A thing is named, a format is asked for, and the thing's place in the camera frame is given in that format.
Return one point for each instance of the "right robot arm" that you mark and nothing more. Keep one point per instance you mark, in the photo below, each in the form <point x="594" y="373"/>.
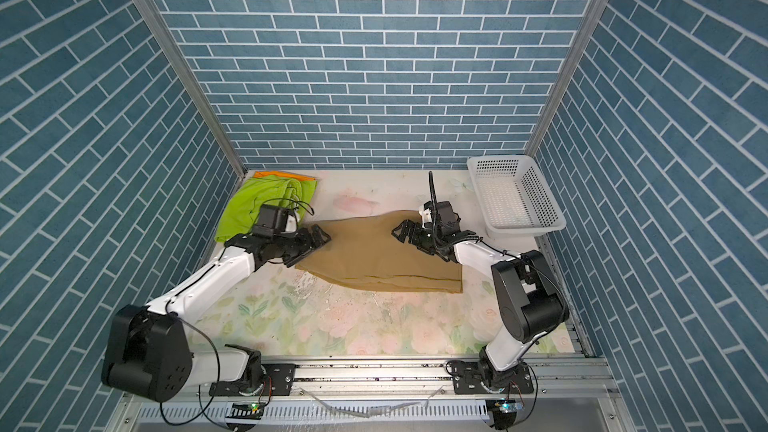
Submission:
<point x="530" y="301"/>

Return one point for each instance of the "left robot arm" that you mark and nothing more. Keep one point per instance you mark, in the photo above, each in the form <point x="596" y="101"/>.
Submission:
<point x="148" y="352"/>

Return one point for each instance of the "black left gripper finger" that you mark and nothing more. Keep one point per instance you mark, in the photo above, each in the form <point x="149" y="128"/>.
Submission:
<point x="314" y="234"/>
<point x="298" y="249"/>

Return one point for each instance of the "white plastic laundry basket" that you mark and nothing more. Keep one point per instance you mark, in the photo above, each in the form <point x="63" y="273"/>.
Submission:
<point x="514" y="197"/>

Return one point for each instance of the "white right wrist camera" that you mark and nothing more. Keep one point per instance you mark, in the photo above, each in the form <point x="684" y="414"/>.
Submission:
<point x="440" y="217"/>

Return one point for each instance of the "aluminium front rail frame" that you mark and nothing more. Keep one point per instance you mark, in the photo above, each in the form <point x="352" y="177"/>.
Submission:
<point x="572" y="393"/>

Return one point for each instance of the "neon green shorts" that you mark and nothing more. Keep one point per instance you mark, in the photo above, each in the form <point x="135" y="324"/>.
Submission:
<point x="241" y="212"/>

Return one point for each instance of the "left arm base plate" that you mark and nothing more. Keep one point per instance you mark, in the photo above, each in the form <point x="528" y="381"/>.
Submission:
<point x="268" y="380"/>

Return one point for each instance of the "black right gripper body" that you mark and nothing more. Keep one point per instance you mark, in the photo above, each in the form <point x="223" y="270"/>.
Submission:
<point x="428" y="240"/>

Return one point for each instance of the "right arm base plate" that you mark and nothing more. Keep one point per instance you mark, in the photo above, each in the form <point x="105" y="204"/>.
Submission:
<point x="479" y="377"/>

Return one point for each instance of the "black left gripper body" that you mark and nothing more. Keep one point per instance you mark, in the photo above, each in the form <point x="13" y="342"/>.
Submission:
<point x="290" y="246"/>

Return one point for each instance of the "tan brown shorts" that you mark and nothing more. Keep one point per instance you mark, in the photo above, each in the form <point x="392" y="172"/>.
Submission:
<point x="364" y="255"/>

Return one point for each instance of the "aluminium corner post right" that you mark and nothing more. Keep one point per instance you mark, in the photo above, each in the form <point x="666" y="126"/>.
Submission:
<point x="591" y="18"/>

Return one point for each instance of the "aluminium corner post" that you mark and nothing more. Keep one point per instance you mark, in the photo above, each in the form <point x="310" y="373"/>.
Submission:
<point x="152" y="16"/>
<point x="591" y="18"/>

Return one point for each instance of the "aluminium corner post left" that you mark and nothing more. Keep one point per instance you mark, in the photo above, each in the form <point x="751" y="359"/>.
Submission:
<point x="152" y="16"/>

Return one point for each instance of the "orange shorts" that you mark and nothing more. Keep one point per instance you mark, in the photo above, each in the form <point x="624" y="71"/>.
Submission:
<point x="280" y="174"/>

